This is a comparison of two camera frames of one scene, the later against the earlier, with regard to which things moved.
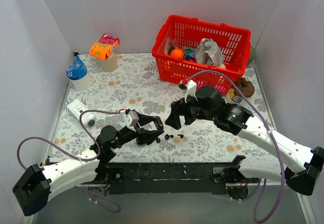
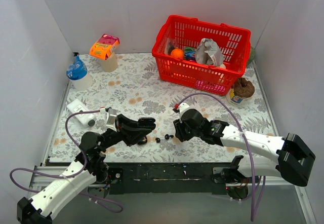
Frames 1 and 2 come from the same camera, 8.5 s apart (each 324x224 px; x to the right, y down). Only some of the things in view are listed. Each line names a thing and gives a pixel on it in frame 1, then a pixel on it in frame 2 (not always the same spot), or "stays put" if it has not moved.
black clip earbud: (167, 136) stays put
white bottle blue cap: (78, 74) stays put
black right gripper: (184, 111) → (181, 129)
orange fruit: (177, 52) stays put
